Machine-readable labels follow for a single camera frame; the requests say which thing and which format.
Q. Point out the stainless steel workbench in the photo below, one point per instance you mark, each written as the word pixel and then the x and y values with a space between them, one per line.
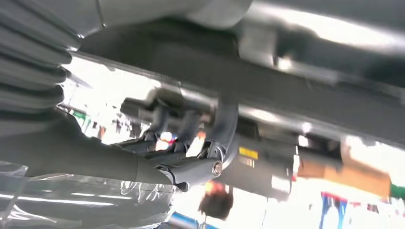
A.
pixel 316 28

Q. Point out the person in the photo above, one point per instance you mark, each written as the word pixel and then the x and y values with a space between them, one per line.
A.
pixel 216 205

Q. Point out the brown cardboard box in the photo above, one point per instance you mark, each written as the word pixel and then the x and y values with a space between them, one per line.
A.
pixel 348 177

